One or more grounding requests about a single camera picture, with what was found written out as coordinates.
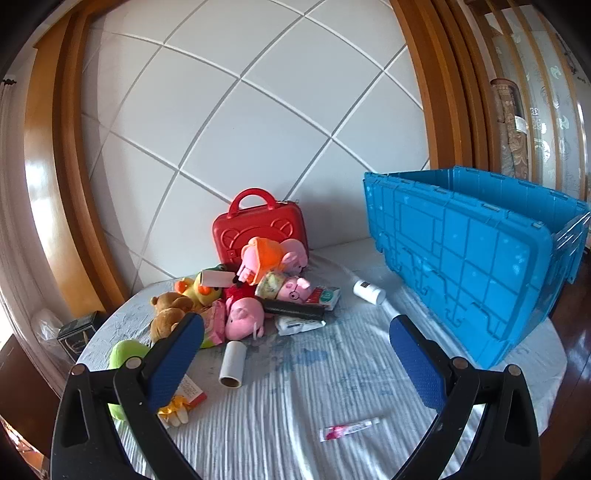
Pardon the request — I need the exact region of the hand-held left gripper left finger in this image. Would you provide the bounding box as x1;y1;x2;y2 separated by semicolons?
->
51;312;206;480

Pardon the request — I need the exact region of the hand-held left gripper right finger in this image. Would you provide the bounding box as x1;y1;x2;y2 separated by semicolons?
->
389;315;542;480

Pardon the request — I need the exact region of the white teddy bear yellow ribbon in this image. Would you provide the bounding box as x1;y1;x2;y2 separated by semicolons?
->
157;394;190;428

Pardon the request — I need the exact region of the white medicine bottle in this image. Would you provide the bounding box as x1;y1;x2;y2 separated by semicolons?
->
353;279;386;305

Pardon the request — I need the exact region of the pink sachet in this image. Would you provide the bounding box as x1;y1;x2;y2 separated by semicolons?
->
320;416;380;441

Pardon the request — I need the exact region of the blue plastic storage crate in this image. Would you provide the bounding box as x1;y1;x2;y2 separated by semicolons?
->
362;166;591;368

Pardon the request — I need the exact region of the white tissue packet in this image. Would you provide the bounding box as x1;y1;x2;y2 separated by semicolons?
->
276;316;326;336

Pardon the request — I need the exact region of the round desktop with white cloth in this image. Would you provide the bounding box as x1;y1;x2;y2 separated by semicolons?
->
76;240;568;480

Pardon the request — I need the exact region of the white cardboard box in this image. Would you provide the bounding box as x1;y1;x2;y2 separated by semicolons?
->
178;375;208;407

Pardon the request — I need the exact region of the green plush toy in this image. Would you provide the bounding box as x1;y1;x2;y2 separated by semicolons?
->
108;339;151;421

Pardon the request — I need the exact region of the brown bear plush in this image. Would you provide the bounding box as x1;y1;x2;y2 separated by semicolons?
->
150;292;197;344

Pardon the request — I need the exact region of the pink green wet wipes pack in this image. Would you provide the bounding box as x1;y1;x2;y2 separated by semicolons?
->
198;305;227;349

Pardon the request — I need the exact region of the white paper roll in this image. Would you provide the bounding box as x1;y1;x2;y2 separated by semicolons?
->
218;342;247;387

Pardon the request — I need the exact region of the yellow duck plush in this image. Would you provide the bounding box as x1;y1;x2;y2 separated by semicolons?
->
174;270;227;308

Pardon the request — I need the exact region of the pink pig plush red dress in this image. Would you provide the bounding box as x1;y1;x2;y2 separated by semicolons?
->
225;284;265;340

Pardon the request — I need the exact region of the black box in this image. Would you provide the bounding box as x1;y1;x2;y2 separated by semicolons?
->
57;311;105;361

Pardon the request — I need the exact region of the red green tissue packet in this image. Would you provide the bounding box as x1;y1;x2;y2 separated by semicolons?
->
305;286;341;311

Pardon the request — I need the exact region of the yellowish snack packet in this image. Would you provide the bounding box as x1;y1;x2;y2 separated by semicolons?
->
255;271;287;300

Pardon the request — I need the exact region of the black tube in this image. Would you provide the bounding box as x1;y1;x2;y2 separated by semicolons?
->
263;298;326;320

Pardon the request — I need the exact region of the clear plastic bag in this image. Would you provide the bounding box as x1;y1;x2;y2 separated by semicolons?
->
32;308;63;342

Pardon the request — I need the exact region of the small pink pig plush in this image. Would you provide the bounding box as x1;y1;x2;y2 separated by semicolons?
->
277;275;312;304

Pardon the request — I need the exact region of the orange-haired pink doll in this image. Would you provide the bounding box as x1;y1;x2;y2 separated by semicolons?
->
236;236;284;284

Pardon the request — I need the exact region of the red toy suitcase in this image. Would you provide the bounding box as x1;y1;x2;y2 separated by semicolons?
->
212;188;308;266

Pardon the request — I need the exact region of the rolled patterned fabric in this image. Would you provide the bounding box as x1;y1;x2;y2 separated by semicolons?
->
489;78;532;181

